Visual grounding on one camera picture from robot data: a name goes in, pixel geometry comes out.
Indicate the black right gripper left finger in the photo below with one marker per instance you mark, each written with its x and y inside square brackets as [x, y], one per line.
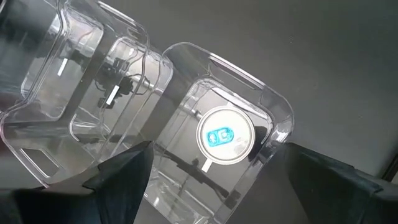
[118, 186]

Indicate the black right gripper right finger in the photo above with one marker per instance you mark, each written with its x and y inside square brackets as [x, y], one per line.
[342, 193]

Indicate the blue silver Red Bull can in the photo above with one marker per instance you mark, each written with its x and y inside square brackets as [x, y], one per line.
[217, 149]

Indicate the clear plastic storage bin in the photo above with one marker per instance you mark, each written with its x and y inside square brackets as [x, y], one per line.
[77, 161]
[273, 102]
[46, 93]

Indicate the black table edge rail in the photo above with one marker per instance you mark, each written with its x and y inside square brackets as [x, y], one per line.
[392, 169]

